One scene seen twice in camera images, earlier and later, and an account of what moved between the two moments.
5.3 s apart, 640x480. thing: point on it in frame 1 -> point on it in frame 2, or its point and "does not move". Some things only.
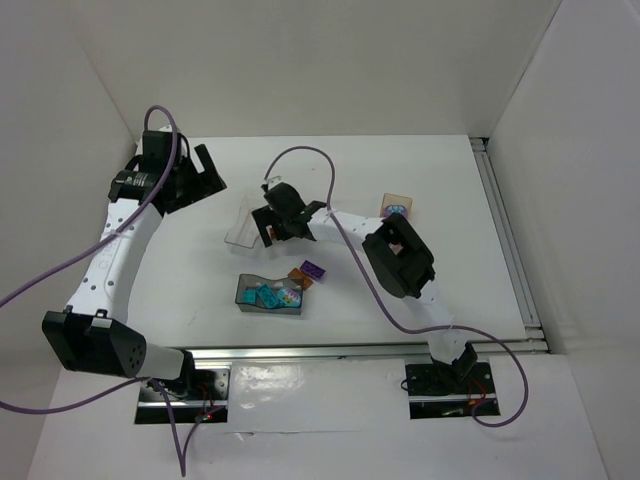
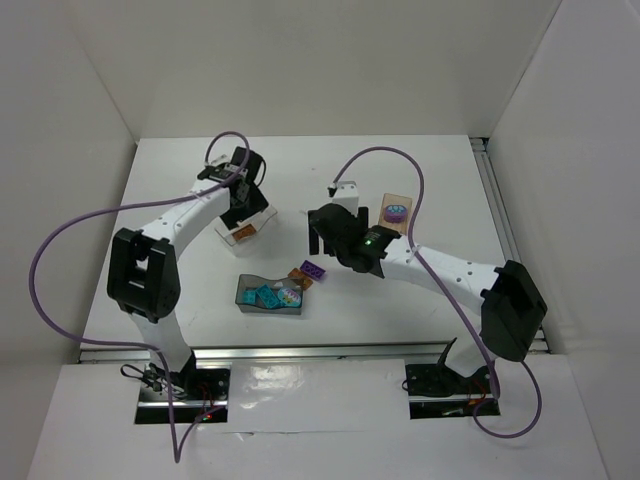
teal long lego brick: (270, 300) does not move
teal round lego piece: (289, 297) does not move
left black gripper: (198, 179) -> (248, 206)
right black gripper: (275, 220) -> (321, 229)
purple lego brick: (312, 269) does not move
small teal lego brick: (249, 297) does not move
